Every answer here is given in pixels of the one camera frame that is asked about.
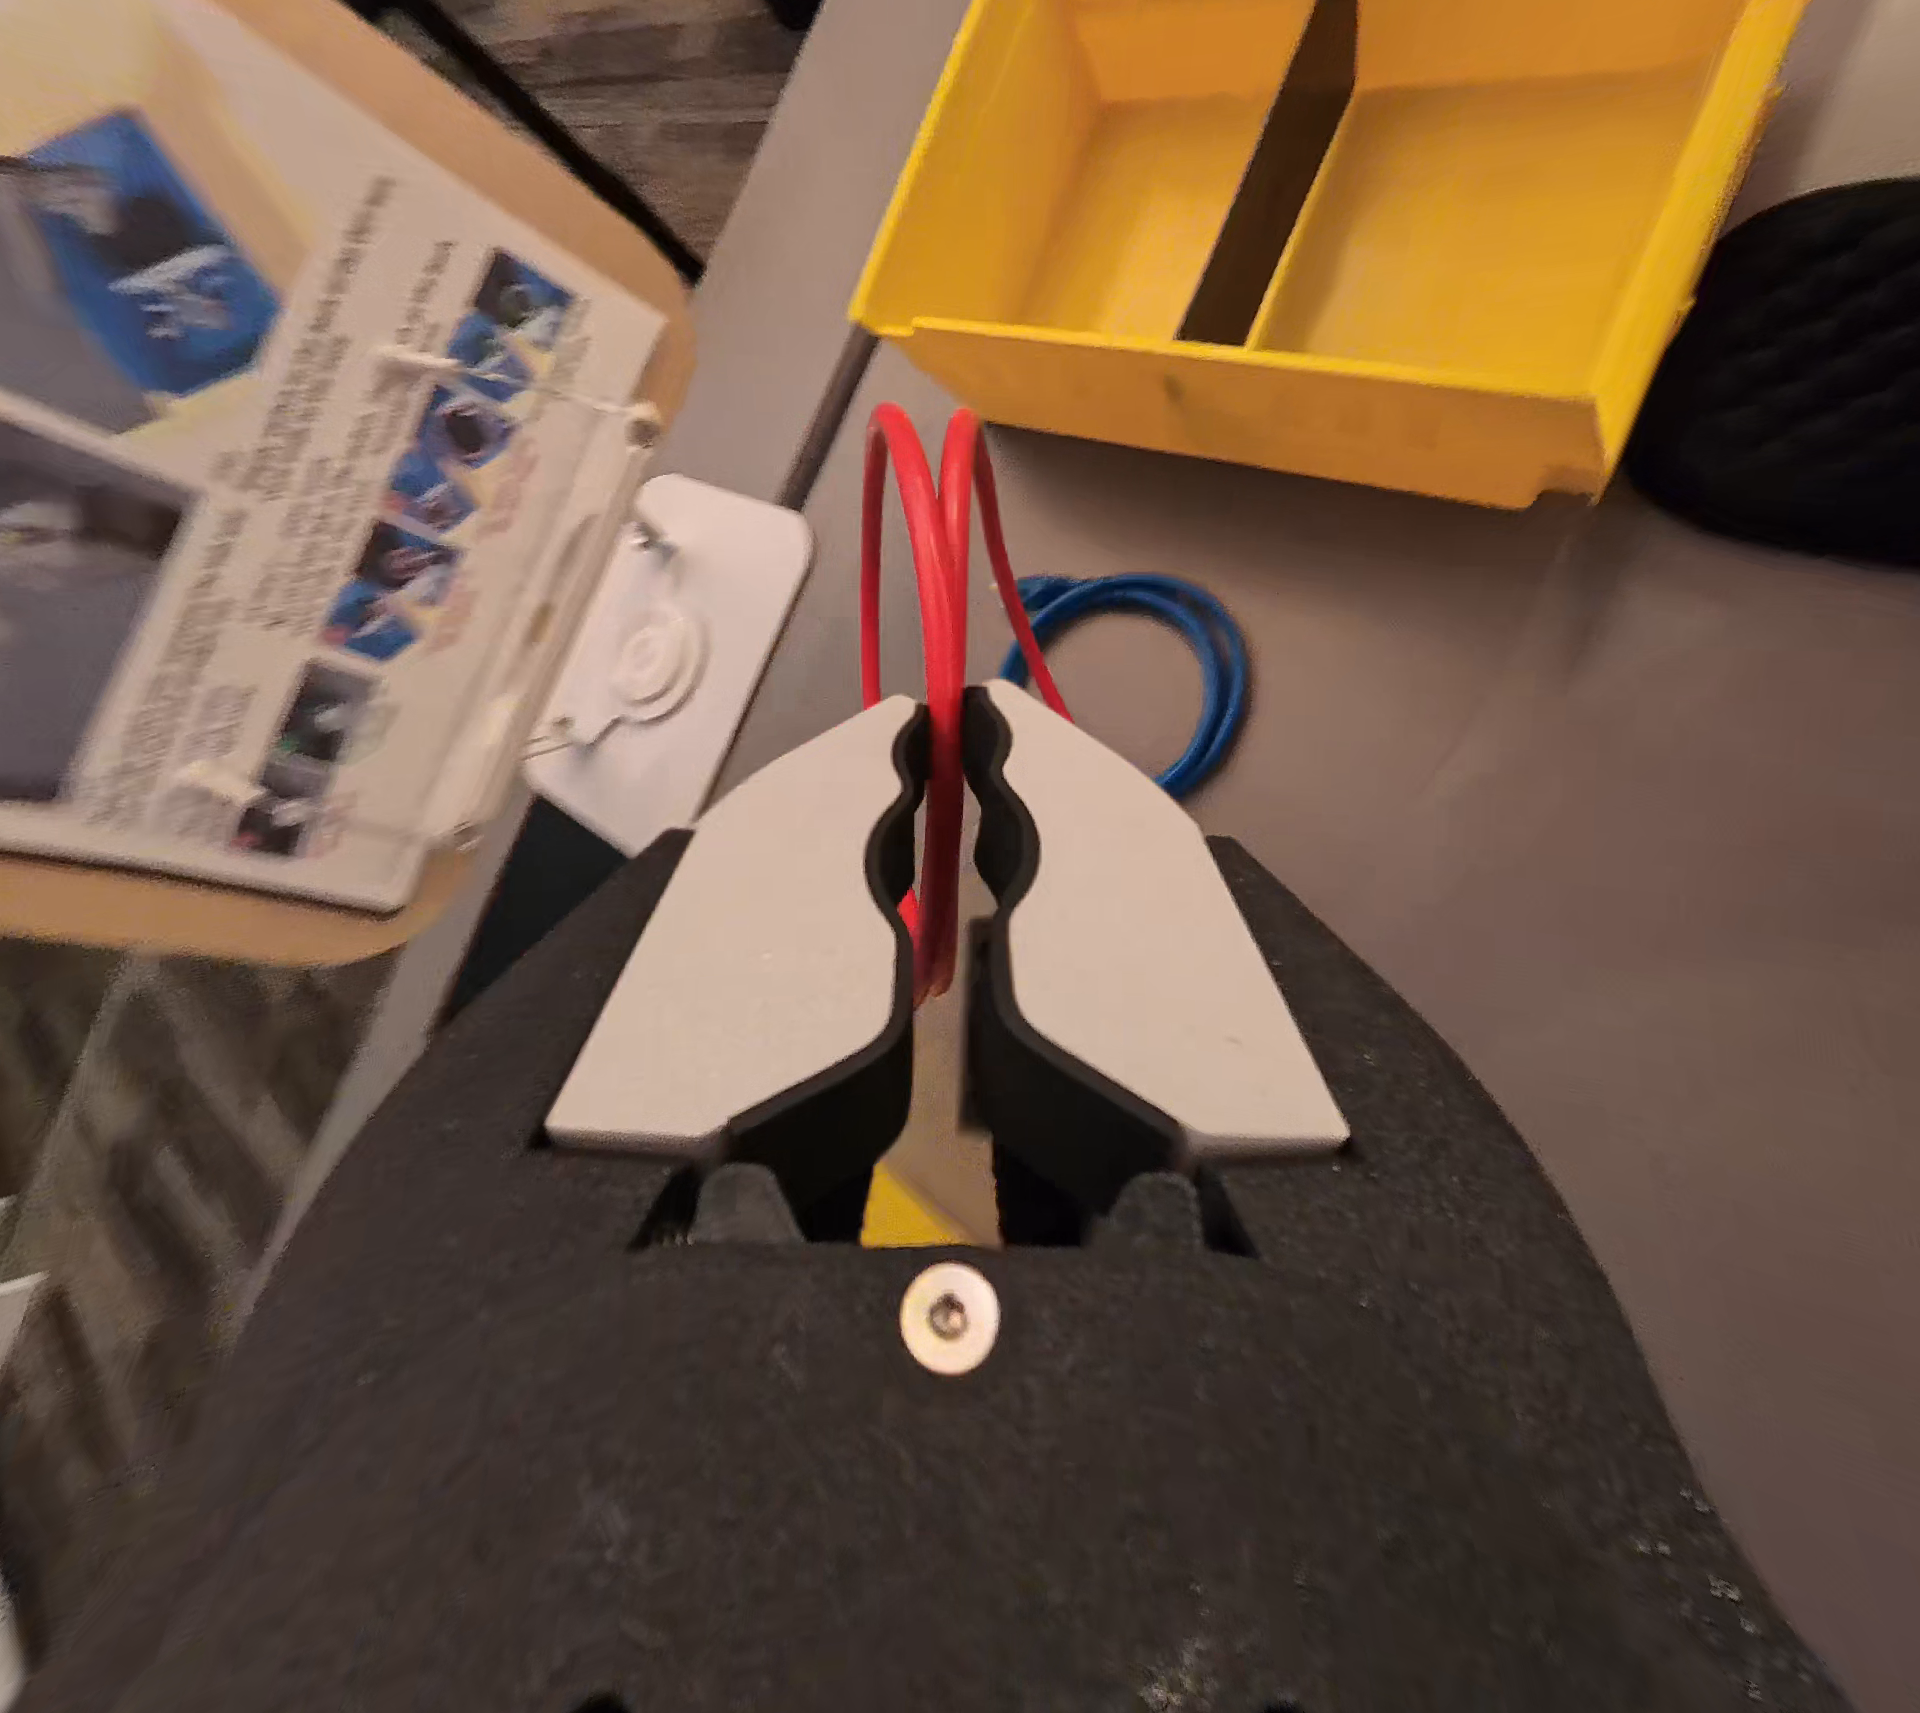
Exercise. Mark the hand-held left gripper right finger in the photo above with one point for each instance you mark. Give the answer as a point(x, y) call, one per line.
point(1170, 993)

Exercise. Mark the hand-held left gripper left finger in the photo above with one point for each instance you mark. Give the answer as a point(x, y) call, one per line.
point(721, 993)

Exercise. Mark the yellow plastic bin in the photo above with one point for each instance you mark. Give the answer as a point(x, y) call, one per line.
point(910, 1209)
point(1500, 395)

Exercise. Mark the black flat pad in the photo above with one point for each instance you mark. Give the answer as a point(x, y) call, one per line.
point(557, 889)

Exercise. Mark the white sign base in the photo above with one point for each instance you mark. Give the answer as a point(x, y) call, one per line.
point(677, 665)

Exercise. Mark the black padded roll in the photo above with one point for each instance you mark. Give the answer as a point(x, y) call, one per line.
point(1801, 365)

